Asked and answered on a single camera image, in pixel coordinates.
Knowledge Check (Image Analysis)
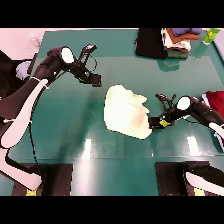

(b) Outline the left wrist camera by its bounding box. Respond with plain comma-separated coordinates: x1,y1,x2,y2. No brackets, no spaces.
77,44,98,67

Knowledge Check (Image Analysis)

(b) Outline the black cable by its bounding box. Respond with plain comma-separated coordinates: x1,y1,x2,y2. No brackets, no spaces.
29,87,48,192

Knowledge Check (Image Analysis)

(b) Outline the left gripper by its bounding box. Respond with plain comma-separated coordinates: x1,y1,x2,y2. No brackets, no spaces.
70,61,103,88

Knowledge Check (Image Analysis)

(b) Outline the white garment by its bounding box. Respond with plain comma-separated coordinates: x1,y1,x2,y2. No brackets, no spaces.
161,28,192,53

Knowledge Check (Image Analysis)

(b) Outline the green garment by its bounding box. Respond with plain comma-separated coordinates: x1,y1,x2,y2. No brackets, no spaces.
166,47,190,60

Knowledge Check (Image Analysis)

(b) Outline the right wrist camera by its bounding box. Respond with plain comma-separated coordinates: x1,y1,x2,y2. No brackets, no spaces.
155,93,178,112

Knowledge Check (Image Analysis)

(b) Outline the pale yellow garment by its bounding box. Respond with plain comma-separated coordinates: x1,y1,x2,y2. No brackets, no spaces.
103,84,153,140

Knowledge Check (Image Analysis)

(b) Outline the red garment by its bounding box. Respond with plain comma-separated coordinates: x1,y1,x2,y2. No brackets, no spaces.
205,90,224,120

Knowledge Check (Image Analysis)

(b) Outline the black garment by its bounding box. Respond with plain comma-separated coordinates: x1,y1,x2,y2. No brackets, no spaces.
134,28,168,60

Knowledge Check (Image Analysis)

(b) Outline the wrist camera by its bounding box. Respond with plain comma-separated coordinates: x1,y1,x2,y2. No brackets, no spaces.
155,93,178,112
77,44,98,67

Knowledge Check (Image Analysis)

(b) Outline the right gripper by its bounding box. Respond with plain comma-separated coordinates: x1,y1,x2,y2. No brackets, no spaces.
148,113,178,130

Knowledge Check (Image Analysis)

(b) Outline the brown garment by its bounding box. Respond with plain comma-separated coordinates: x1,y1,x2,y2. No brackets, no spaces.
166,28,201,42

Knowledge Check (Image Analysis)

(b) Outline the blue garment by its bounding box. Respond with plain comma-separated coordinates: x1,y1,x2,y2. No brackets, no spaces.
171,28,203,36

